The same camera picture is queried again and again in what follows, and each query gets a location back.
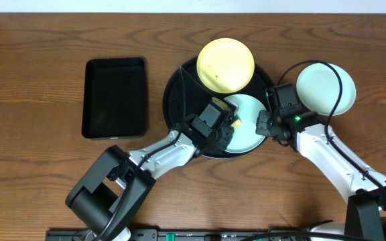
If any light green plate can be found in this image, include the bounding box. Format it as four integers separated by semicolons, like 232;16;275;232
296;64;357;116
224;94;266;154

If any yellow sponge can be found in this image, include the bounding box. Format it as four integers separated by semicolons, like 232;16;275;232
231;119;242;129

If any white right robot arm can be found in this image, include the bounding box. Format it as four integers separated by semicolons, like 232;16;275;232
256;110;386;240

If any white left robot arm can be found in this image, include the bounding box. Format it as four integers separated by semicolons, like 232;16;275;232
65;97;238;240

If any black round tray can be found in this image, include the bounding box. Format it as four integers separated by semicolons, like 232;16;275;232
162;57;275;159

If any black rectangular tray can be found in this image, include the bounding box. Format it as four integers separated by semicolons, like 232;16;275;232
81;57;148;139

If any yellow plate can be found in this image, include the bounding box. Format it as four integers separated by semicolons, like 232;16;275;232
196;38;255;94

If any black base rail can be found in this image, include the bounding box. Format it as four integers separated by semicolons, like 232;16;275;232
45;228;314;241

